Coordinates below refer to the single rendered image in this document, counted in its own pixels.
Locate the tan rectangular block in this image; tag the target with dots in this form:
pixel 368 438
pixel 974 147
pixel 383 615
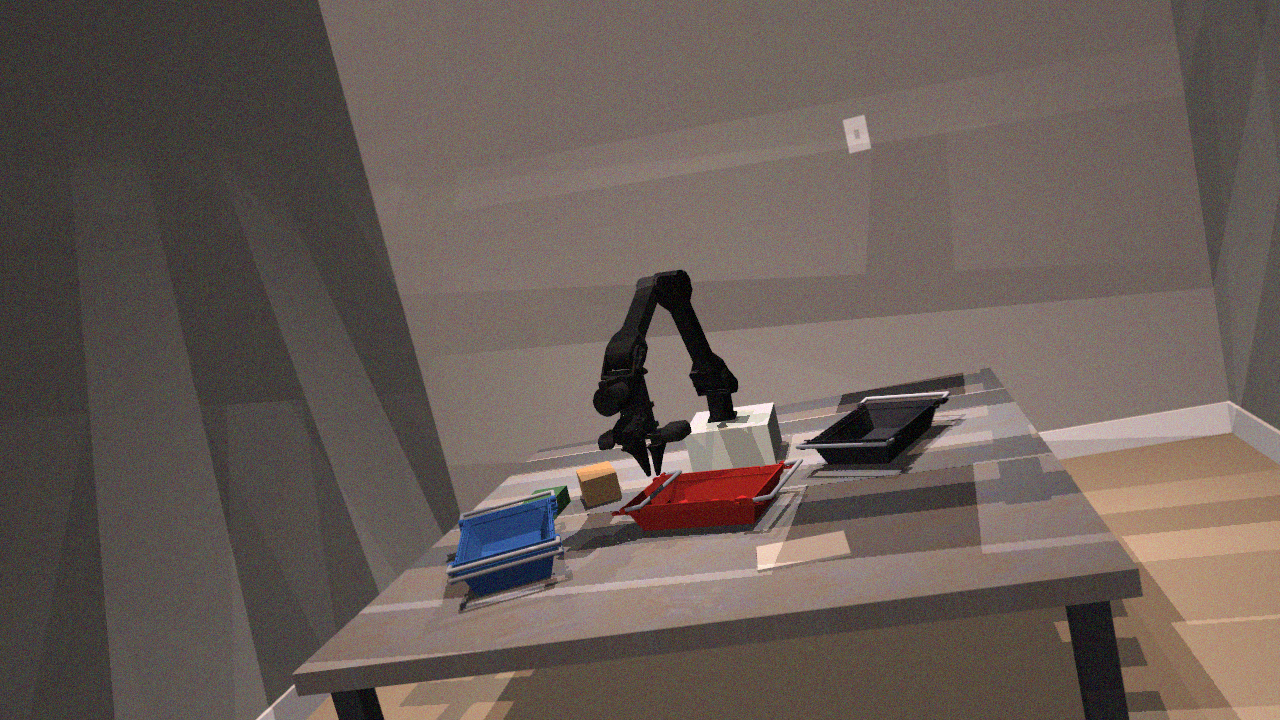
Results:
pixel 599 483

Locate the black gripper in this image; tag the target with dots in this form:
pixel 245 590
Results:
pixel 672 432

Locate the green rectangular block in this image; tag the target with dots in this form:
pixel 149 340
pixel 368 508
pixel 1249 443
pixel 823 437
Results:
pixel 562 496

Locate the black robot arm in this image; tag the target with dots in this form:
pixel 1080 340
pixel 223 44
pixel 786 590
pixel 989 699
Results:
pixel 627 349

